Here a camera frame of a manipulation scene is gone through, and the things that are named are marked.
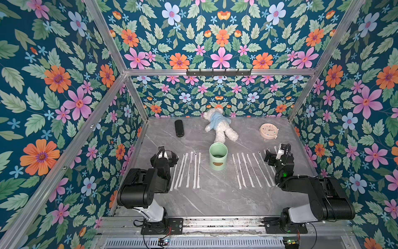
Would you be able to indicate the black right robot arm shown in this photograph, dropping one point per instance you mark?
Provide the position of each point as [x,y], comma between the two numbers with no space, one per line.
[327,201]

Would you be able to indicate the eleventh white straw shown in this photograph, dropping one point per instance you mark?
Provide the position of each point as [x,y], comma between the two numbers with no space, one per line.
[199,171]

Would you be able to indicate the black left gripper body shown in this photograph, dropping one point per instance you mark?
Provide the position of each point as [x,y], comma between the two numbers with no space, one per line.
[170,163]

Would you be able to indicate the twelfth white straw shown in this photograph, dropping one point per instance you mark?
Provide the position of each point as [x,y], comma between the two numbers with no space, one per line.
[183,169]

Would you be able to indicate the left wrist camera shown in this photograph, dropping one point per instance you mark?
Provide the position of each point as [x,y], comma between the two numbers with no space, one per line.
[162,154]

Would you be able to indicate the sixteenth white straw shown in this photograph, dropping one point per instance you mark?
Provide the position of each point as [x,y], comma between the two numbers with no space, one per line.
[175,169]

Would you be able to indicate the black glasses case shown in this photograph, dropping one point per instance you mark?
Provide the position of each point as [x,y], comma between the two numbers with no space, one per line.
[179,128]

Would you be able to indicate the thirteenth white straw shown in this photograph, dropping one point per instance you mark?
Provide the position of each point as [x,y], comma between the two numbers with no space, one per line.
[195,172]

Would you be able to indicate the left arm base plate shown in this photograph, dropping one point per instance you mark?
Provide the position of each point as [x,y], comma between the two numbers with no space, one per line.
[168,226]

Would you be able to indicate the fifteenth white straw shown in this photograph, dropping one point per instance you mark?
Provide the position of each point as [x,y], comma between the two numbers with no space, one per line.
[179,172]

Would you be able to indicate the fourteenth white straw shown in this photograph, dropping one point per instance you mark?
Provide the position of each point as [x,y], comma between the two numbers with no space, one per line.
[189,170]

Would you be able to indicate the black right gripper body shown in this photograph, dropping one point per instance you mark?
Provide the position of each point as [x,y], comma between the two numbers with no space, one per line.
[274,156]

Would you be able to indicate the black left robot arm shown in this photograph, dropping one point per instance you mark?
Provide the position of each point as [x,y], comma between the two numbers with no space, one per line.
[140,185]

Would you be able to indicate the white teddy bear blue shirt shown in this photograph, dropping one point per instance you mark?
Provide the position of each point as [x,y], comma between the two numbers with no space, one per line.
[221,125]

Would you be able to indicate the beige round alarm clock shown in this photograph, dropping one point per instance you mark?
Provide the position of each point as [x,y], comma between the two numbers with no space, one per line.
[269,131]

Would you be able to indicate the green metal straw cup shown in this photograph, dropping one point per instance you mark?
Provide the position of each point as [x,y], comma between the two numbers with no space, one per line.
[218,153]

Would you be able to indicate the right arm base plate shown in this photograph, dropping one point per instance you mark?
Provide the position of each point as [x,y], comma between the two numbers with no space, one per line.
[276,226]

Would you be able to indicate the black wall hook rail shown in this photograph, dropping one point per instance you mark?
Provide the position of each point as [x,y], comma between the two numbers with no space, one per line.
[218,72]

